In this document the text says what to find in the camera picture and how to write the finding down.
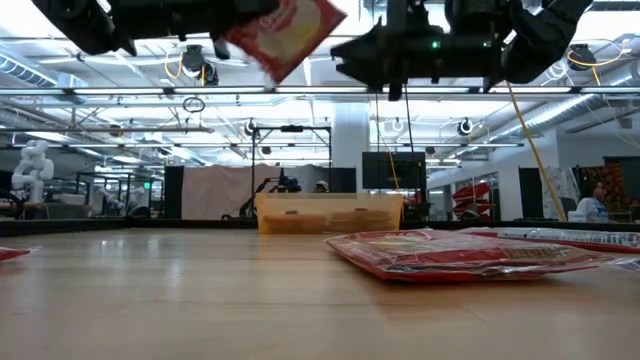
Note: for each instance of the white patterned hanging cloth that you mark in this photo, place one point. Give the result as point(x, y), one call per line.
point(562, 185)

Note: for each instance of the small white robot arm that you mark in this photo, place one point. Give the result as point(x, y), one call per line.
point(111, 199)

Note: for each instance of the black metal rig frame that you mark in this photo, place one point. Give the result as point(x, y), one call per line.
point(291, 128)

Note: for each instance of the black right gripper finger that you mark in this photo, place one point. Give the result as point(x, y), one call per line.
point(370, 52)

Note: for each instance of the orange translucent plastic basket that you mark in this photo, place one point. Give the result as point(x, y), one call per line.
point(280, 205)

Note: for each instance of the long ceiling light bar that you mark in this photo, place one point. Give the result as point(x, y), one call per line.
point(150, 90)

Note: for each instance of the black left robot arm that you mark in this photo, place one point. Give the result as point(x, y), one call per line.
point(75, 22)

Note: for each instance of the red storage shelves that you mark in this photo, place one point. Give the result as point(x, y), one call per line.
point(472, 192)

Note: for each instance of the orange patterned hanging cloth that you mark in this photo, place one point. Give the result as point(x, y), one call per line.
point(612, 180)

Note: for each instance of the black partition panel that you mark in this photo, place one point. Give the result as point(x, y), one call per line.
point(530, 192)
point(173, 192)
point(345, 180)

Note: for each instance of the red Orville popcorn bag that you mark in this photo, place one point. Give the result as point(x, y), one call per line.
point(290, 35)
point(12, 253)
point(575, 240)
point(450, 255)

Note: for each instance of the person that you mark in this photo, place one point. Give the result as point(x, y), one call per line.
point(592, 205)
point(321, 187)

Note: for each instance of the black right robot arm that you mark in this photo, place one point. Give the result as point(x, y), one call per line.
point(545, 35)

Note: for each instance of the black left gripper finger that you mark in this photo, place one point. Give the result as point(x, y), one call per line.
point(250, 9)

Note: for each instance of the black monitor screen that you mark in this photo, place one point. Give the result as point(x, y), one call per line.
point(395, 172)

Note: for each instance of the small black robot arm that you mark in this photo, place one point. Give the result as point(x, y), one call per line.
point(285, 186)

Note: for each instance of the pale pink curtain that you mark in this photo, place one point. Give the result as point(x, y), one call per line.
point(215, 192)

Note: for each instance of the black aluminium table frame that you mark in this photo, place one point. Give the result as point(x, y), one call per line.
point(100, 225)

